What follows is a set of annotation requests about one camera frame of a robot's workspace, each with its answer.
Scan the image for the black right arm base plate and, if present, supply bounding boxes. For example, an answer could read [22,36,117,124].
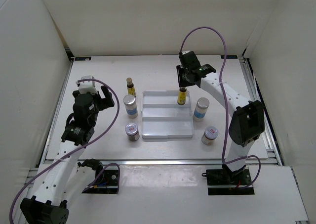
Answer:
[201,169,255,196]

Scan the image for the silver-lid spice jar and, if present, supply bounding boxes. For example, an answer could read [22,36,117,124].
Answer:
[193,97,210,121]
[123,94,138,118]

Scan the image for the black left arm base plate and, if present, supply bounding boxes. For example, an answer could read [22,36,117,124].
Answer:
[82,163,120,194]

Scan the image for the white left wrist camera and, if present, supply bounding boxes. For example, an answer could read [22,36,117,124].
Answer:
[76,75,98,95]

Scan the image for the left dark table label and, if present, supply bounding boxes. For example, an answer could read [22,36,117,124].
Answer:
[74,57,91,61]

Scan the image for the right dark table label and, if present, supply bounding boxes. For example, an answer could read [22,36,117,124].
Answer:
[221,55,238,60]

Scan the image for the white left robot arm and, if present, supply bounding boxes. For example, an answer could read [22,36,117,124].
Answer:
[20,82,119,224]

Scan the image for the dark table label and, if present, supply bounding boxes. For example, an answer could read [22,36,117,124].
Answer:
[221,55,238,60]
[74,57,91,61]

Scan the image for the white three-compartment tray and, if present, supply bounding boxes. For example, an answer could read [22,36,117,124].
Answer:
[141,90,194,139]

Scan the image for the yellow sauce bottle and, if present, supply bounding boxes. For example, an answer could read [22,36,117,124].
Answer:
[126,77,136,97]
[177,87,187,105]

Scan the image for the left aluminium frame rail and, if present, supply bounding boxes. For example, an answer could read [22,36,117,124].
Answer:
[35,46,74,168]

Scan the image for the right pale white-lid jar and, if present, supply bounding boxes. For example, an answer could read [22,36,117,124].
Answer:
[201,126,218,145]

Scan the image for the left dark white-lid jar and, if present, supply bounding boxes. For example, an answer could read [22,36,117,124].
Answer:
[125,123,140,141]

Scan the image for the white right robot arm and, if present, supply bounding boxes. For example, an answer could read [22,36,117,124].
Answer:
[176,51,265,184]

